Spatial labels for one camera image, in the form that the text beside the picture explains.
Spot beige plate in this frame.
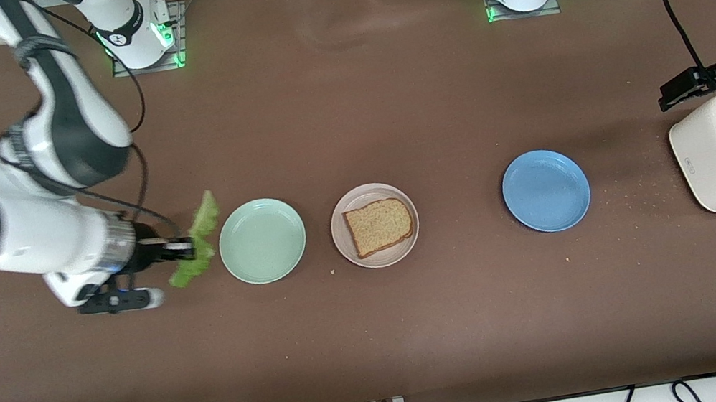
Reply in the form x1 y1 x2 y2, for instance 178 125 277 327
324 177 426 276

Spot green plate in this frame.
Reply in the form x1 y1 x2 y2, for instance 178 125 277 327
212 192 314 291

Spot blue plate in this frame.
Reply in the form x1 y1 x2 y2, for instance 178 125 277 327
496 142 597 240

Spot green lettuce leaf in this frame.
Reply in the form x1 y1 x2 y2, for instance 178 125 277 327
156 189 231 290

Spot brown bread slice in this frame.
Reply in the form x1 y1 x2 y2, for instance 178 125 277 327
341 195 419 261

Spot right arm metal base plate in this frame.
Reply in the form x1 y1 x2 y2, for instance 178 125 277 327
101 0 192 80

